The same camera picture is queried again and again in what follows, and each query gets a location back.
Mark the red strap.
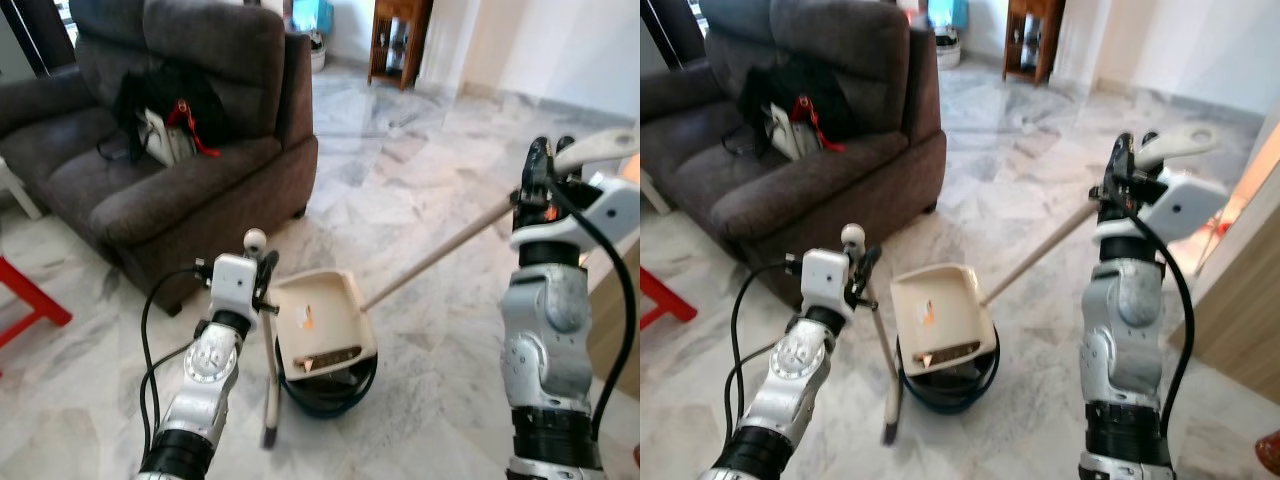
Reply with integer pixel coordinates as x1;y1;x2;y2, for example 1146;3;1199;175
165;98;221;159
790;95;846;153

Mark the cream long-handled dustpan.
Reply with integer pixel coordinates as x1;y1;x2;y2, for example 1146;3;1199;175
268;128;639;376
888;125;1223;373

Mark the red stool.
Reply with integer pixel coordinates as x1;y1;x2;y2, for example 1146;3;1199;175
0;255;73;351
640;265;698;326

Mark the white furniture leg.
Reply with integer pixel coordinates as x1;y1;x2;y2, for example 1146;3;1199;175
640;170;671;216
0;158;43;221

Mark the dark wooden cabinet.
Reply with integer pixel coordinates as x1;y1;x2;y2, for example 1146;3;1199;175
368;0;433;91
1003;0;1066;86

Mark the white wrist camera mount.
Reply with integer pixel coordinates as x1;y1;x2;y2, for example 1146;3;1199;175
802;249;851;316
210;254;260;321
1095;170;1229;246
512;172;641;251

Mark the white bag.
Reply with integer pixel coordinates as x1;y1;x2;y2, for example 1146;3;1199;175
768;100;826;161
140;105;196;166

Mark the cream broom with ball top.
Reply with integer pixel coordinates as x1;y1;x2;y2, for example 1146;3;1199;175
841;223;904;446
245;229;284;449

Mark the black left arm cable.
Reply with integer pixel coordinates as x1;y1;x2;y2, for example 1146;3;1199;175
724;260;806;443
138;265;216;453

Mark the dark round waste bin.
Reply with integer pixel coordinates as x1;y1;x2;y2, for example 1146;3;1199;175
275;335;379;419
897;325;1001;414

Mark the black window frame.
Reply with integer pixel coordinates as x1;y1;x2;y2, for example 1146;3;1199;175
0;0;76;76
640;0;706;71

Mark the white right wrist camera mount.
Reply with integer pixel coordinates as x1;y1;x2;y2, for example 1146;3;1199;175
1095;170;1229;246
512;172;641;251

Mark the light wooden cabinet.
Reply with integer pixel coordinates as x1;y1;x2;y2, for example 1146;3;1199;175
1168;125;1280;406

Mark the black bag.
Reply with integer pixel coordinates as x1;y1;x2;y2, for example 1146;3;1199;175
735;55;851;161
112;65;229;166

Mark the dark grey fabric sofa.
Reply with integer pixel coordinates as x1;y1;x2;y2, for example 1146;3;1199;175
640;0;947;286
0;0;319;316

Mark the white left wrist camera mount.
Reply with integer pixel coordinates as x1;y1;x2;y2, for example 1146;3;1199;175
802;249;851;316
210;254;260;321

